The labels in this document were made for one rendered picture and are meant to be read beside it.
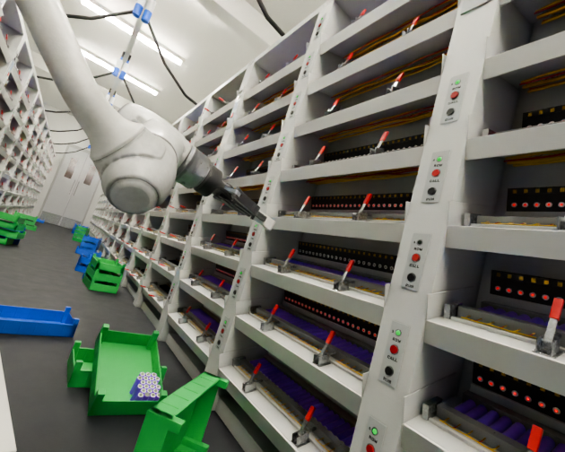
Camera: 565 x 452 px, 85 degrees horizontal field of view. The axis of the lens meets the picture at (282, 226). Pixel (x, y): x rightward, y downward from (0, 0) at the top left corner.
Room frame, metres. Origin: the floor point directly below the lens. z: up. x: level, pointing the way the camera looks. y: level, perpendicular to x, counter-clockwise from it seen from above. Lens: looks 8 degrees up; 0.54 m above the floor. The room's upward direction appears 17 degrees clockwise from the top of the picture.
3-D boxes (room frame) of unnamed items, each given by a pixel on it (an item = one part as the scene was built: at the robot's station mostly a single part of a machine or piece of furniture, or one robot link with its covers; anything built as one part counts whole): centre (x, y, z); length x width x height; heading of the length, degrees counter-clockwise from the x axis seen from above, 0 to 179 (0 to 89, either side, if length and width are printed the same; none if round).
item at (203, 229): (1.87, 0.41, 0.88); 0.20 x 0.09 x 1.76; 124
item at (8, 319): (1.45, 0.93, 0.04); 0.30 x 0.20 x 0.08; 134
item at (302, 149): (1.29, 0.02, 0.88); 0.20 x 0.09 x 1.76; 124
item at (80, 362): (1.24, 0.44, 0.04); 0.30 x 0.20 x 0.08; 124
